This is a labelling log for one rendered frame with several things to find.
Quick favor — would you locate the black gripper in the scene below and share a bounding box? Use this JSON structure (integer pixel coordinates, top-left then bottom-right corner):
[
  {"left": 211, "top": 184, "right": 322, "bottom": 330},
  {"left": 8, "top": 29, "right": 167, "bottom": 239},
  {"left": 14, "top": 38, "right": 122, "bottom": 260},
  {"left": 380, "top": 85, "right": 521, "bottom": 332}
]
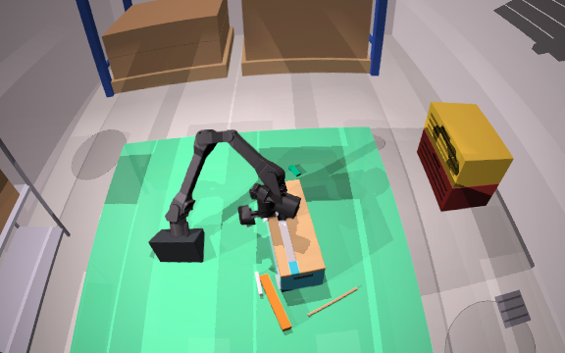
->
[{"left": 237, "top": 204, "right": 289, "bottom": 226}]

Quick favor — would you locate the orange rectangular bar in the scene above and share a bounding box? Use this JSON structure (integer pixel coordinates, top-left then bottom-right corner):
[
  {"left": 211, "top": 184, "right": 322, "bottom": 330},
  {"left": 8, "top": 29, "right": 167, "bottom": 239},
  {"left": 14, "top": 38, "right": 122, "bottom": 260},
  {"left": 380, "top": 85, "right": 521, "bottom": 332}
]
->
[{"left": 259, "top": 274, "right": 292, "bottom": 331}]

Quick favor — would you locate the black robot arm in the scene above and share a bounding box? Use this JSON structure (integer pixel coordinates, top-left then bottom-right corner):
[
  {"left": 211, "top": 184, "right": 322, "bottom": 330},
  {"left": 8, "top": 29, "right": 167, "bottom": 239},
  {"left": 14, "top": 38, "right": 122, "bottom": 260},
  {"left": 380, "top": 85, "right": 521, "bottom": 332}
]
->
[{"left": 165, "top": 129, "right": 301, "bottom": 238}]

